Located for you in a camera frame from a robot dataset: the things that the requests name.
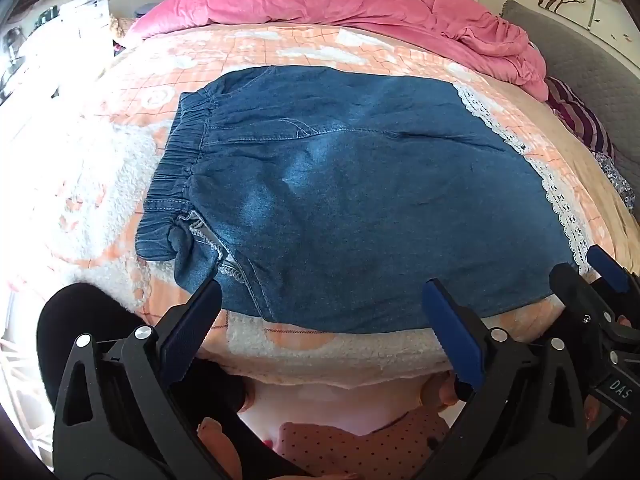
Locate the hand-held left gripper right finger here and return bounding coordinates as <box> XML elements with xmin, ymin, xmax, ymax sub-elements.
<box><xmin>421</xmin><ymin>278</ymin><xmax>606</xmax><ymax>480</ymax></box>

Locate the person's right hand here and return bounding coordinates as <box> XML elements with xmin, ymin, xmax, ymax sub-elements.
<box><xmin>581</xmin><ymin>392</ymin><xmax>608</xmax><ymax>431</ymax></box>

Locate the person's black trouser leg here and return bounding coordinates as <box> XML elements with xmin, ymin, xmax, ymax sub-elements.
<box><xmin>36</xmin><ymin>282</ymin><xmax>301</xmax><ymax>480</ymax></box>

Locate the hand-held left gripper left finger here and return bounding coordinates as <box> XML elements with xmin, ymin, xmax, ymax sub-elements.
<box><xmin>52</xmin><ymin>277</ymin><xmax>236</xmax><ymax>480</ymax></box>

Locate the blue denim pants lace hem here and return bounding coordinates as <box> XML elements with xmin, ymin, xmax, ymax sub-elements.
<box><xmin>136</xmin><ymin>66</ymin><xmax>598</xmax><ymax>336</ymax></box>

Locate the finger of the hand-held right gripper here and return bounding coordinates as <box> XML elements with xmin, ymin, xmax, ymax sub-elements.
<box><xmin>549</xmin><ymin>262</ymin><xmax>621</xmax><ymax>346</ymax></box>
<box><xmin>586</xmin><ymin>245</ymin><xmax>638</xmax><ymax>296</ymax></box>

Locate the pale pink bed sheet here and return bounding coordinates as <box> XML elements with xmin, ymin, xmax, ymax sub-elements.
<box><xmin>240</xmin><ymin>375</ymin><xmax>451</xmax><ymax>438</ymax></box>

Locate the purple striped pillow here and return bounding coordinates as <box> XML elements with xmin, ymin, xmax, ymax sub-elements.
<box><xmin>545</xmin><ymin>77</ymin><xmax>616</xmax><ymax>161</ymax></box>

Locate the white cluttered desk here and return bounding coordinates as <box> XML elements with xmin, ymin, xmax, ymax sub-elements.
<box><xmin>0</xmin><ymin>0</ymin><xmax>123</xmax><ymax>106</ymax></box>

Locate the pink duvet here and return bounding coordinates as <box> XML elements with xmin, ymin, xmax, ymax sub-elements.
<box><xmin>122</xmin><ymin>0</ymin><xmax>548</xmax><ymax>102</ymax></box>

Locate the orange white fleece blanket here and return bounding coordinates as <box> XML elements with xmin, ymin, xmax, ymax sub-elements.
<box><xmin>0</xmin><ymin>22</ymin><xmax>631</xmax><ymax>391</ymax></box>

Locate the floral cloth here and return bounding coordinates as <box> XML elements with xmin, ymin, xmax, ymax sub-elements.
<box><xmin>595</xmin><ymin>152</ymin><xmax>637</xmax><ymax>206</ymax></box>

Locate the person's pink dotted clothing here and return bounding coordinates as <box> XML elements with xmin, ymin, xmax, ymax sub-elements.
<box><xmin>277</xmin><ymin>402</ymin><xmax>451</xmax><ymax>478</ymax></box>

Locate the grey padded headboard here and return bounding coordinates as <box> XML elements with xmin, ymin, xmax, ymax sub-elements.
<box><xmin>500</xmin><ymin>0</ymin><xmax>640</xmax><ymax>201</ymax></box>

